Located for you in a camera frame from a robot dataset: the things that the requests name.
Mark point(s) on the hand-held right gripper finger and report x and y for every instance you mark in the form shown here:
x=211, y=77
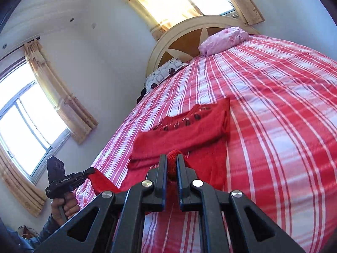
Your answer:
x=181, y=174

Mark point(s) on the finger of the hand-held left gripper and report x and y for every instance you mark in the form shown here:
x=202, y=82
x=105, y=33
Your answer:
x=162, y=174
x=89, y=173

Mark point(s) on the red knitted sweater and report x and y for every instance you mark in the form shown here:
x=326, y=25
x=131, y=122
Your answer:
x=184, y=134

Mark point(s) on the person's left forearm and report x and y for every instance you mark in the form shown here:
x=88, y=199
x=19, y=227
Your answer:
x=44, y=232

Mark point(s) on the person's left hand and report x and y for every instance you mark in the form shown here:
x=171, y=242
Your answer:
x=71, y=205

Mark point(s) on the yellow patterned curtain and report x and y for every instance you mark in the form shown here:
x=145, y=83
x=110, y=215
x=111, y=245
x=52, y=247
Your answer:
x=65, y=102
x=247, y=2
x=18, y=184
x=163, y=8

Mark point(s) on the brown bag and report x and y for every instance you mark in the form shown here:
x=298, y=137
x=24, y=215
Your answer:
x=25, y=232

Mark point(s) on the side window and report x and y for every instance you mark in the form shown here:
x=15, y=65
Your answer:
x=23, y=126

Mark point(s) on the black cloth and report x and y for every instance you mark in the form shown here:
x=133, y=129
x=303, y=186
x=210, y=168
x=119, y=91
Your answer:
x=141, y=96

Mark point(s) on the white patterned pillow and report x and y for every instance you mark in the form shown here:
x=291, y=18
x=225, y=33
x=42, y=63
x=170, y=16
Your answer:
x=163, y=73

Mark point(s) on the red plaid bed sheet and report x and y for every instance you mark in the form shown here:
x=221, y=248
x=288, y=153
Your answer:
x=276, y=110

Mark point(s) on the cream wooden headboard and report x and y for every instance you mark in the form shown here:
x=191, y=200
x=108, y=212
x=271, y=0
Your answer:
x=184, y=42

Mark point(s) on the pink floral pillow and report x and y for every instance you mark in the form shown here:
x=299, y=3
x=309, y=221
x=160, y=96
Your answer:
x=223, y=40

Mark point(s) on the black curtain rod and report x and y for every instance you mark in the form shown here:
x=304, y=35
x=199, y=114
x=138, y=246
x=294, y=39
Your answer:
x=33, y=39

